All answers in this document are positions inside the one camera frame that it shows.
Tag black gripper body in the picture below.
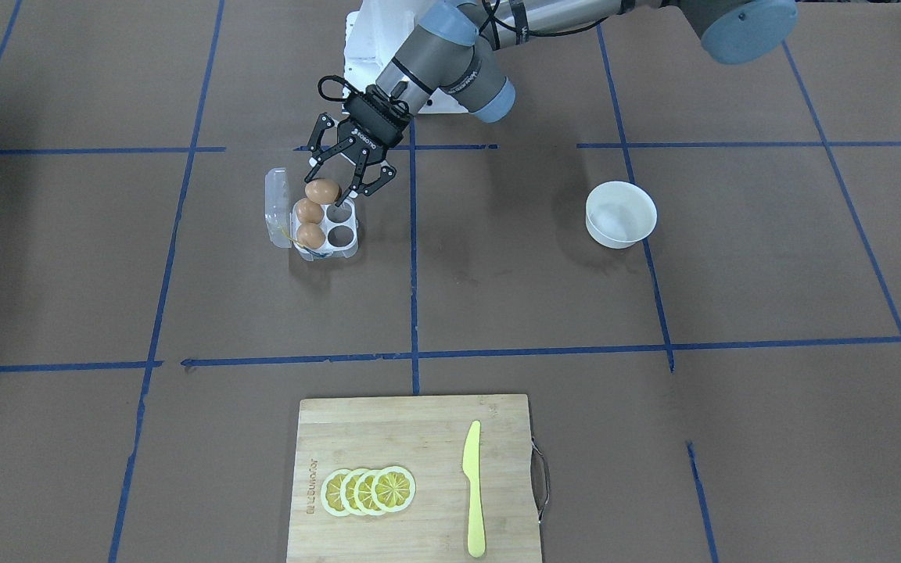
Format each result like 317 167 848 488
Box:
339 86 412 165

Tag brown egg from bowl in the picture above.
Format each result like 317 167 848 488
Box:
304 178 341 206

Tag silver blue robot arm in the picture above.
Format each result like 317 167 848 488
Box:
305 1 636 206

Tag clear plastic egg box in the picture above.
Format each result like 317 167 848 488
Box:
264 167 360 261

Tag brown egg in box rear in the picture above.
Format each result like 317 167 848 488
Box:
293 197 325 224

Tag brown egg in box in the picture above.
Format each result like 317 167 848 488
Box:
296 224 327 250
293 197 325 224

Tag brown egg in box front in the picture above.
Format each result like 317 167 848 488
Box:
296 224 327 250

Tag yellow green rubber band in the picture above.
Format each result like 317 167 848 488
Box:
271 224 332 261

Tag bamboo cutting board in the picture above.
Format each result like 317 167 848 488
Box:
285 393 543 562

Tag white bowl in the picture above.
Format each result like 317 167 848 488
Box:
585 181 658 249

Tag yellow plastic knife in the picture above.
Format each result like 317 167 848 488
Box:
461 420 486 559

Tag lemon slice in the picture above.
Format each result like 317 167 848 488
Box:
373 464 416 514
354 469 389 517
319 469 353 518
339 468 368 516

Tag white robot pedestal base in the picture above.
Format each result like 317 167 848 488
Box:
340 0 483 116

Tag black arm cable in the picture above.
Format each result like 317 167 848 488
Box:
318 0 529 106

